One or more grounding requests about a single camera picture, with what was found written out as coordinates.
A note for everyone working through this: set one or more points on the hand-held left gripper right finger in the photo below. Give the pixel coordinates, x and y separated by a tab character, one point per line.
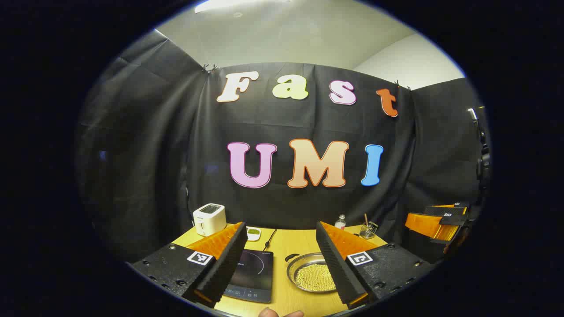
335	268

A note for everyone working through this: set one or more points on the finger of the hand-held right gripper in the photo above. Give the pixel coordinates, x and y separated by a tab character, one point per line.
447	232
423	223

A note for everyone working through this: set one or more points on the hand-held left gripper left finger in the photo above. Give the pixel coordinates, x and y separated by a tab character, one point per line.
224	268

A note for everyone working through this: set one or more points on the pile of yellow soybeans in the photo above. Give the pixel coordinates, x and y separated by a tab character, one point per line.
315	277

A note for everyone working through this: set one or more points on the stainless steel pot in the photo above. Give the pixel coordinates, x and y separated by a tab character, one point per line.
308	259

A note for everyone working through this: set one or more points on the black induction cooktop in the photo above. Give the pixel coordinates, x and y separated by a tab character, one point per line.
255	273

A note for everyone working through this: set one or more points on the white divided bean dish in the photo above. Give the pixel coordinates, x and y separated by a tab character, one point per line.
253	235

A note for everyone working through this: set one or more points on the clear plastic bottle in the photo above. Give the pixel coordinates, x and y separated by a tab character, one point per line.
340	223

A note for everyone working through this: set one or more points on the white toaster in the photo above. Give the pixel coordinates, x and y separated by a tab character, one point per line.
209	220

